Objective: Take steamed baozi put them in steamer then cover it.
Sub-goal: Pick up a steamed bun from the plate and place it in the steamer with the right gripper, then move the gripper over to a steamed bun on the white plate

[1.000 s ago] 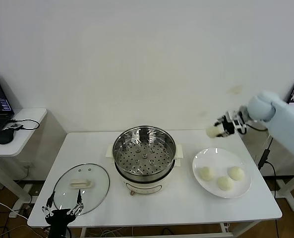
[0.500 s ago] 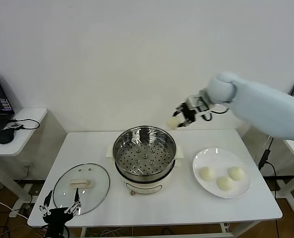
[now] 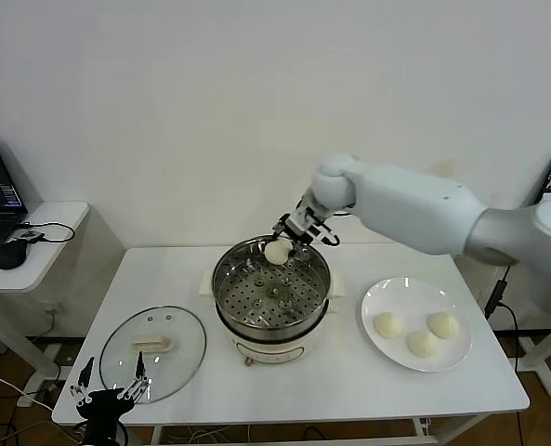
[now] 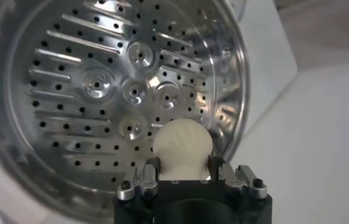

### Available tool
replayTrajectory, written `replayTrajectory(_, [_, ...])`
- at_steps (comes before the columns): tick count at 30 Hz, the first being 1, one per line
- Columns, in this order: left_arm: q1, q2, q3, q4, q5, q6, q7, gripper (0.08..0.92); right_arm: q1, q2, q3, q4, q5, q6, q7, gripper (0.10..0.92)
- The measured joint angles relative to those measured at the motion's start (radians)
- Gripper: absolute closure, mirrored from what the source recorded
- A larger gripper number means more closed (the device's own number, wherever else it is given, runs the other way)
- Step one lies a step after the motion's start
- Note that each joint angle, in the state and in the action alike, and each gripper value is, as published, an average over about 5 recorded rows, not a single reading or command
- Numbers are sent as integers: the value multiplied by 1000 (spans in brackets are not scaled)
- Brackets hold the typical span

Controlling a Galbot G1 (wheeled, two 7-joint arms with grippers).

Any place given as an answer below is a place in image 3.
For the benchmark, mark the round white plate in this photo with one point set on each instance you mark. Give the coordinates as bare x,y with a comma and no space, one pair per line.
382,297

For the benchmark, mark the white side desk with label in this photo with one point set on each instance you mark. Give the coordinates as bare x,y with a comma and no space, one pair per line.
549,371

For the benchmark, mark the white side desk with mouse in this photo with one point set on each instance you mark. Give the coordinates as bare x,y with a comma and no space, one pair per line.
47,260

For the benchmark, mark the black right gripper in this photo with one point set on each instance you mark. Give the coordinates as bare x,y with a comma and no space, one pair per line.
284,227

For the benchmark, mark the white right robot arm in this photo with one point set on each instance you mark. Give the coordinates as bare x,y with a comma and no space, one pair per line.
419,209

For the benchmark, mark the white steamed baozi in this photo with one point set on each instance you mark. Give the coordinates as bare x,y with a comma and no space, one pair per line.
388,325
276,252
443,325
422,344

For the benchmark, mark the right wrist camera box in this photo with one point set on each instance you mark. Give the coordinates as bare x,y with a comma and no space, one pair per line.
301,225

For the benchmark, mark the perforated steel steamer basket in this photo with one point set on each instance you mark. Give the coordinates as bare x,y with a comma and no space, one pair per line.
238,297

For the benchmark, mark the cream electric cooker pot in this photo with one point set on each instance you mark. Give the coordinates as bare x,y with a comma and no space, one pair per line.
270,350

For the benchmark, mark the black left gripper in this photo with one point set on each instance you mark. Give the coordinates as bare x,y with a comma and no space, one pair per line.
102,409

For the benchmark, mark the white wall socket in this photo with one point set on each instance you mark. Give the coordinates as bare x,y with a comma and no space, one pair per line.
54,309

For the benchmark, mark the black computer mouse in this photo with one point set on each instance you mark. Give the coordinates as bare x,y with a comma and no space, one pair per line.
11,254

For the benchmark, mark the small black usb hub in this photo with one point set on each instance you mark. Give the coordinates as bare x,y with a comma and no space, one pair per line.
30,235

